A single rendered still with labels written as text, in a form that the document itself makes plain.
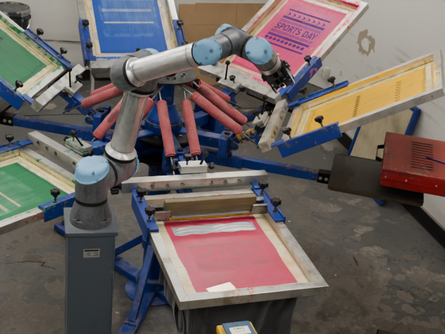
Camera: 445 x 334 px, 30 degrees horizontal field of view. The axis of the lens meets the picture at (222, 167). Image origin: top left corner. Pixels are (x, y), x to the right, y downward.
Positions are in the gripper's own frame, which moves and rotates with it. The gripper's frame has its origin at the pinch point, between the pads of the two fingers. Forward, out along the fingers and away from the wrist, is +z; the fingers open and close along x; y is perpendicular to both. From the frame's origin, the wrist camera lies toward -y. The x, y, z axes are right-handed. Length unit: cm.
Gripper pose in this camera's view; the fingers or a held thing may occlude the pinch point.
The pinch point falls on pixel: (281, 79)
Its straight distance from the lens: 284.4
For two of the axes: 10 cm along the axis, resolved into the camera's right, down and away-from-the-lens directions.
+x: 8.5, -5.0, -1.6
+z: 3.0, 2.2, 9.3
